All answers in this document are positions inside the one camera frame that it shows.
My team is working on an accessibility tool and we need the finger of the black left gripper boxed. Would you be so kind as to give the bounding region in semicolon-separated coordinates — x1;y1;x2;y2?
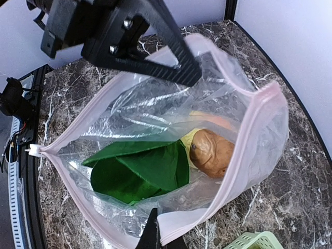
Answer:
144;1;202;83

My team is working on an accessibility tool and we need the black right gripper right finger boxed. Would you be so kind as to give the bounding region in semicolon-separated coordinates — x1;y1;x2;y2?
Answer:
163;237;188;249

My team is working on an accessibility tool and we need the pale green plastic basket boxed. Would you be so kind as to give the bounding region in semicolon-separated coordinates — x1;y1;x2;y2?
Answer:
225;231;283;249

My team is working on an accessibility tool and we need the green white bok choy toy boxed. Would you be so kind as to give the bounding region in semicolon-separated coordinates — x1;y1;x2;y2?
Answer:
82;140;189;205

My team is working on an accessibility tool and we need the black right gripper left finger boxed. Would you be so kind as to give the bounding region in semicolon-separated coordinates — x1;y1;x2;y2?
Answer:
135;208;161;249

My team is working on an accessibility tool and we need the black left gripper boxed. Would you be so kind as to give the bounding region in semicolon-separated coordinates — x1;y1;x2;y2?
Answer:
40;1;195;87

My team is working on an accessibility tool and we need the left black frame post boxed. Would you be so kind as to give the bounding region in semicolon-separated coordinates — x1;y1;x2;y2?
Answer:
224;0;238;21

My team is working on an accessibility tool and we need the pale yellow walnut toy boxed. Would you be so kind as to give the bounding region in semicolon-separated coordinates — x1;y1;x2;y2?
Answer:
181;128;201;170

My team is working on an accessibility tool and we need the white slotted cable duct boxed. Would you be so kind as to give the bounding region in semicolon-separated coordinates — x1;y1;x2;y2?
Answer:
8;118;31;248

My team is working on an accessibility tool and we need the orange yellow toy food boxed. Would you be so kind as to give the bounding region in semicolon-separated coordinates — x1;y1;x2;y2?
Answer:
186;110;238;132

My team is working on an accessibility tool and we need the brown mushroom toy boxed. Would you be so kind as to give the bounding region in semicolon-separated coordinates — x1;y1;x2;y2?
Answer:
189;129;235;178

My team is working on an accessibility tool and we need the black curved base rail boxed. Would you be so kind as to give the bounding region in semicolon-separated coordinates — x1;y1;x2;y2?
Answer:
17;64;52;248

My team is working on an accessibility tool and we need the clear zip top bag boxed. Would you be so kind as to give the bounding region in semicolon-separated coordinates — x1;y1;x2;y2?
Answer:
31;33;288;248

